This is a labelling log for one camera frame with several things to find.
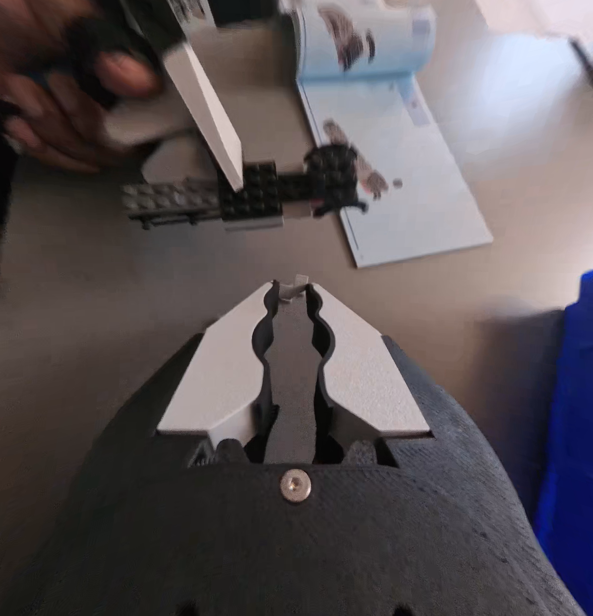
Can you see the blue plastic storage bin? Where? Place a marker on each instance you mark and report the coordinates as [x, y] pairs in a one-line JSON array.
[[580, 433]]

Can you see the black grey toy brick assembly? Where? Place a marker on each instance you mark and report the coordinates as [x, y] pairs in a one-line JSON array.
[[253, 192]]

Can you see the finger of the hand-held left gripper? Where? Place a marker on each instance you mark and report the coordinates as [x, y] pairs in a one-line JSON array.
[[147, 125], [205, 110]]

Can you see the light blue instruction booklet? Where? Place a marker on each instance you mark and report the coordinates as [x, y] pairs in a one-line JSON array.
[[421, 168]]

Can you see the long grey studded brick plate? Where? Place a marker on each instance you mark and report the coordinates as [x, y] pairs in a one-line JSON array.
[[166, 197]]

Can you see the grey corner brick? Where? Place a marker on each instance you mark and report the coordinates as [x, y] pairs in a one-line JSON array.
[[296, 286]]

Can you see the person's left hand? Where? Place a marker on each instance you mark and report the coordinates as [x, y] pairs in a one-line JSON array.
[[36, 72]]

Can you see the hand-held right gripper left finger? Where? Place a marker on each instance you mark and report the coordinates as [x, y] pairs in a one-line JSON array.
[[214, 385]]

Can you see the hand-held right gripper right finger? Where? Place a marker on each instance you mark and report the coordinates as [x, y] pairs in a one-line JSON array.
[[373, 385]]

